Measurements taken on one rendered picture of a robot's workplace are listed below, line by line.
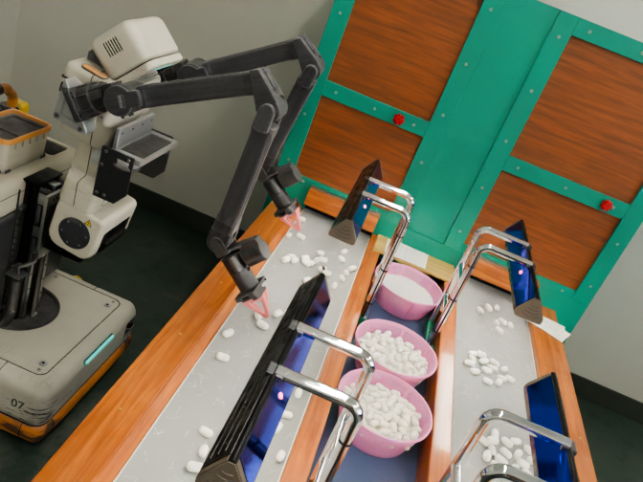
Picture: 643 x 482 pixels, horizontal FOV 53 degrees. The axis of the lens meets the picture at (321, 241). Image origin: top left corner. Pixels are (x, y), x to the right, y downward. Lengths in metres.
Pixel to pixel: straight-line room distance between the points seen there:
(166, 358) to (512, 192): 1.50
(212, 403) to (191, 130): 2.26
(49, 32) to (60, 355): 2.10
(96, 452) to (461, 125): 1.71
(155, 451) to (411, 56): 1.64
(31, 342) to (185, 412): 0.93
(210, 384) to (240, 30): 2.19
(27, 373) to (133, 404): 0.80
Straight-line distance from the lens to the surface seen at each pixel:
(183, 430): 1.50
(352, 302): 2.10
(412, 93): 2.47
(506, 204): 2.57
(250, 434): 1.01
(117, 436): 1.43
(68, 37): 3.86
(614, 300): 3.69
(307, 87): 1.97
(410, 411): 1.81
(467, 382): 2.06
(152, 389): 1.54
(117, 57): 1.86
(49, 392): 2.22
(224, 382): 1.65
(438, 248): 2.63
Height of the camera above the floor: 1.80
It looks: 26 degrees down
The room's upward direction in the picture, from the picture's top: 22 degrees clockwise
